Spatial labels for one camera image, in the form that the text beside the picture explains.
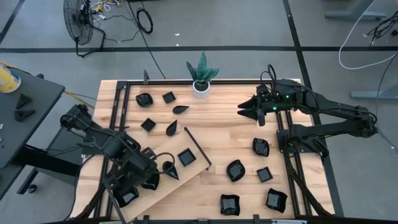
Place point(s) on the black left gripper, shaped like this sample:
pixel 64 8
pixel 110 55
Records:
pixel 136 169

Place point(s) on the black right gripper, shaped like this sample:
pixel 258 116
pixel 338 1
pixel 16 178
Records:
pixel 270 99

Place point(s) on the black wavy square mini plate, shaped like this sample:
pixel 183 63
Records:
pixel 276 200
pixel 230 204
pixel 127 197

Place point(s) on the black teardrop mini plate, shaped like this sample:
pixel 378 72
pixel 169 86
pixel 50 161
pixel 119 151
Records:
pixel 179 109
pixel 169 168
pixel 171 129

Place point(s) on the black small square mini plate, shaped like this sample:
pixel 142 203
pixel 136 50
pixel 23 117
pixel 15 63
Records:
pixel 168 97
pixel 186 157
pixel 264 174
pixel 148 125

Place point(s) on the black leaf-shaped mini plate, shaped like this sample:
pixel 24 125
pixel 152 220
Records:
pixel 260 147
pixel 235 170

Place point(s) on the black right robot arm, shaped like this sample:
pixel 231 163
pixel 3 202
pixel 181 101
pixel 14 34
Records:
pixel 335 110

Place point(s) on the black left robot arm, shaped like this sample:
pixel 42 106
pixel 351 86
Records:
pixel 93 133

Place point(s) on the snake plant in white pot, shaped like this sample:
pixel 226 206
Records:
pixel 201 92

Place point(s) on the wooden riser shelf black legs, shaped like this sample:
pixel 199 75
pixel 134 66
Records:
pixel 189 172

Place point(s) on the grey desk foot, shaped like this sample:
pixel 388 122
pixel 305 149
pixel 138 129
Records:
pixel 373 94
pixel 354 14

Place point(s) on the spare black gripper finger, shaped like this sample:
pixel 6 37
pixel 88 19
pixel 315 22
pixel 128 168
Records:
pixel 22 115
pixel 23 102

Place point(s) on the yellow white tub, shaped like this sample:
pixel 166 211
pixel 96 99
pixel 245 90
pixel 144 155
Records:
pixel 7 81

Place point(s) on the black floor fan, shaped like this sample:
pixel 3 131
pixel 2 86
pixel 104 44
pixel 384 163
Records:
pixel 77 25

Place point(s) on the black aluminium table frame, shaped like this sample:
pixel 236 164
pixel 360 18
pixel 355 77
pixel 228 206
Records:
pixel 161 82

